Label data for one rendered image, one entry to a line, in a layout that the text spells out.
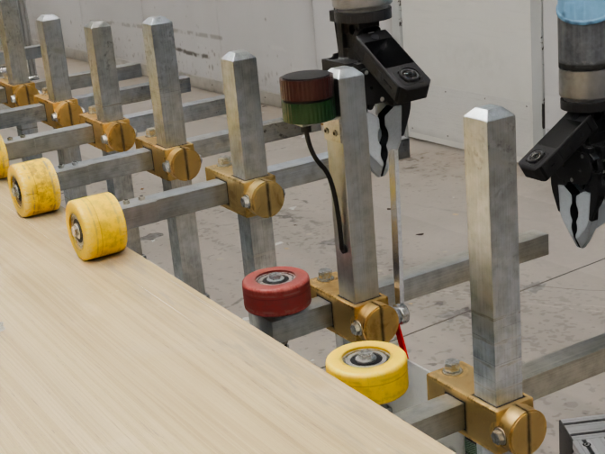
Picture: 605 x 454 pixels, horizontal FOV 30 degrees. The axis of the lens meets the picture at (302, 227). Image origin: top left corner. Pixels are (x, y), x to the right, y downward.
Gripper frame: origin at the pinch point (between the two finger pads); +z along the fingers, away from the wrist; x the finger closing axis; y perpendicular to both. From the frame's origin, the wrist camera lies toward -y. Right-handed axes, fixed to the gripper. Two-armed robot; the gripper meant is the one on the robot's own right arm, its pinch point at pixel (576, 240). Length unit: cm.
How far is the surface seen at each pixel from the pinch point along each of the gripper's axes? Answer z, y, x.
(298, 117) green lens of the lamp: -28, -47, -6
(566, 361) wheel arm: 0.2, -27.5, -26.6
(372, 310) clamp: -4.0, -40.6, -8.5
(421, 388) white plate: 5.5, -37.4, -12.9
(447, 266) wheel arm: -3.2, -24.2, -1.8
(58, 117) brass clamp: -12, -42, 91
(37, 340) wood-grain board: -7, -76, 3
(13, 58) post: -20, -40, 119
